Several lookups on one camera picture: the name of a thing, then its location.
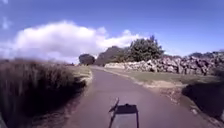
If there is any dark bush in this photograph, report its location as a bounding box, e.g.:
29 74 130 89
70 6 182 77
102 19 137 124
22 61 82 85
181 79 224 120

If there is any dry stone wall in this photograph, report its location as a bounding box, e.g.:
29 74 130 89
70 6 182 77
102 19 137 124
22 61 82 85
104 54 224 76

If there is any round dark tree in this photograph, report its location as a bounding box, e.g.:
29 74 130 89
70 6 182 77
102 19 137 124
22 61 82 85
78 53 96 66

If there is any group of green trees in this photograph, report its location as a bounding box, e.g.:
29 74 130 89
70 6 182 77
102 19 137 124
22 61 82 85
94 35 165 65

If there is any grey asphalt path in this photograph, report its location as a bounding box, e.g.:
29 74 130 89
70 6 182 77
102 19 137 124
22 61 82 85
63 66 215 128

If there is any green grass verge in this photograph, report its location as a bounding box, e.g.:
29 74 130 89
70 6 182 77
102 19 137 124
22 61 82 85
99 66 222 98

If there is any tall dry grass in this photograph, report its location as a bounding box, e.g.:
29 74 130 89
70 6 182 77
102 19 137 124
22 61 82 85
0 59 88 128

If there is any brown dirt verge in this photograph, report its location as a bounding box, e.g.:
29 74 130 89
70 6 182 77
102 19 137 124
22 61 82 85
31 89 86 128

